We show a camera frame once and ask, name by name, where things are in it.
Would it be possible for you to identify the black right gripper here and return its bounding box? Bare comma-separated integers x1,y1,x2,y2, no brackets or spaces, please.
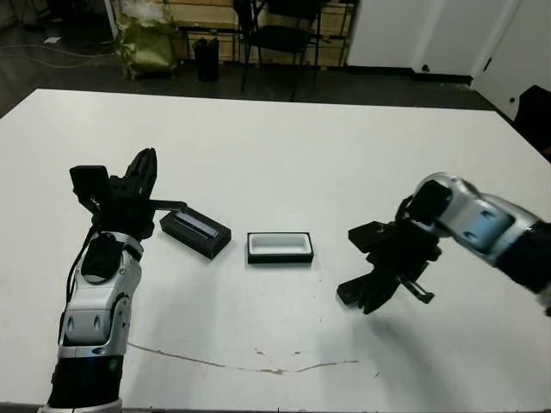
360,221,443,316

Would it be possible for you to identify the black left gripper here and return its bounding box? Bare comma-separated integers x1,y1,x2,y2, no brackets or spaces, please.
88,146,189,241

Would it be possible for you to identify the black box lid blue print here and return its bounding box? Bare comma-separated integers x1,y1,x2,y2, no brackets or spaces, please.
158,205,232,262

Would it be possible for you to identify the black box base white insert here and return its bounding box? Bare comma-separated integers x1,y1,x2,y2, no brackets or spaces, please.
246,231,314,266

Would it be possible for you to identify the yellow-green sack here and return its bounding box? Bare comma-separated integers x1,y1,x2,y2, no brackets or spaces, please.
114,10,180,81

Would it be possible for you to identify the black waste bin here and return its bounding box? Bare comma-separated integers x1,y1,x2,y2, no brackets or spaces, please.
192,37,220,83

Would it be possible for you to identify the black mesh chair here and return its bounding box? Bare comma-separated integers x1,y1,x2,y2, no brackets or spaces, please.
232,0,324,102

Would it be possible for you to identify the black baseboard strip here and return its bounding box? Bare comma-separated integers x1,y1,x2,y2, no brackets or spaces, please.
346,64,474,87

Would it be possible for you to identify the black chair backrest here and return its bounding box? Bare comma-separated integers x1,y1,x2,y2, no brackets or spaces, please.
514,84,551,167

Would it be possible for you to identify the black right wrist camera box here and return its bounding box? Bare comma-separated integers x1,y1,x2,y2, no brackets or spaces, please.
347,221,391,256

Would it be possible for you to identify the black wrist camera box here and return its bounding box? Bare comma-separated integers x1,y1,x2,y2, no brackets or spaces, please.
347,221,391,256
69,164,111,206

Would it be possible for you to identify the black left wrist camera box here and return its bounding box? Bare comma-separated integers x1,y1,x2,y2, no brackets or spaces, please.
69,164,111,206

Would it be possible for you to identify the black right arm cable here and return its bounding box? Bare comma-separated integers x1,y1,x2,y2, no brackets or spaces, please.
395,195,417,225

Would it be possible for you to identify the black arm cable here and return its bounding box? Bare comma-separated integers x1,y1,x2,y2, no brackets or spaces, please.
395,195,417,225
64,223,98,305

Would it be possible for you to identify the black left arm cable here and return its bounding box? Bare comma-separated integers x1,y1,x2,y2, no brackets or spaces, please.
64,223,98,305

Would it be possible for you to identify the white partition post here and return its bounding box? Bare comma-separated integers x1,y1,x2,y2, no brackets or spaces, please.
105,0,120,42

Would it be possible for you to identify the white floor cable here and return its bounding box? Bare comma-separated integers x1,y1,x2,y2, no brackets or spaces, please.
0,41,118,70

